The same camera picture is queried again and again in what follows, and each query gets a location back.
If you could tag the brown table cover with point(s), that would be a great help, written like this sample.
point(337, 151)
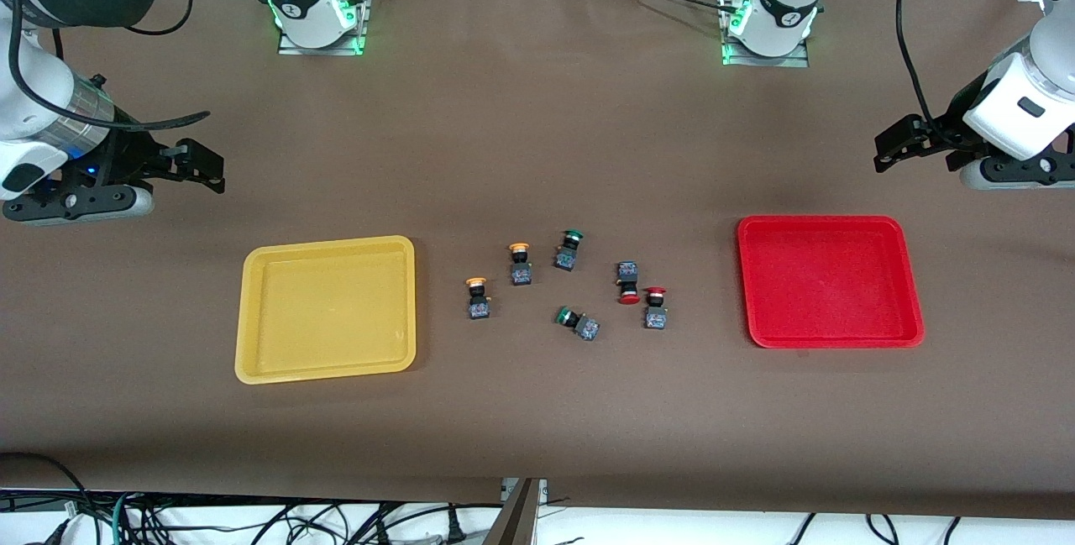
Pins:
point(537, 150)

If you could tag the yellow push button switch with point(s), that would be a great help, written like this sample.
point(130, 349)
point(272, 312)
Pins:
point(479, 303)
point(521, 269)

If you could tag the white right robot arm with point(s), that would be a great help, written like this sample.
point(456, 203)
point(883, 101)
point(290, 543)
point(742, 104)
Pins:
point(34, 66)

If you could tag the green push button switch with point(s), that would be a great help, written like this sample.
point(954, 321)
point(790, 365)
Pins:
point(584, 327)
point(567, 255)

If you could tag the red plastic tray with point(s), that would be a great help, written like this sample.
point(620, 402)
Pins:
point(827, 280)

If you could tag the aluminium arm base plate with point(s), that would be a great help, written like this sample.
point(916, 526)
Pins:
point(731, 54)
point(357, 37)

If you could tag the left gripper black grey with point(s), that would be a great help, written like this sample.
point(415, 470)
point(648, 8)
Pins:
point(951, 119)

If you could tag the yellow plastic tray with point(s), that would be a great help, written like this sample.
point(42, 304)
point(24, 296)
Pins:
point(327, 310)

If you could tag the black power plug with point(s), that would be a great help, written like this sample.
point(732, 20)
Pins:
point(454, 532)

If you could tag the aluminium table leg profile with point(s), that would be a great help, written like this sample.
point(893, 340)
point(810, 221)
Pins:
point(519, 516)

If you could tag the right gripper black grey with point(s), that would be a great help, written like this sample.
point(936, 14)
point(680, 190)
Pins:
point(128, 153)

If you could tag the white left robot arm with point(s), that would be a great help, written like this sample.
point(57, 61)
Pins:
point(1029, 100)

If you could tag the red push button switch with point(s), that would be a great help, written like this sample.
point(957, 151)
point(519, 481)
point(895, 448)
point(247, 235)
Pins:
point(655, 314)
point(627, 276)

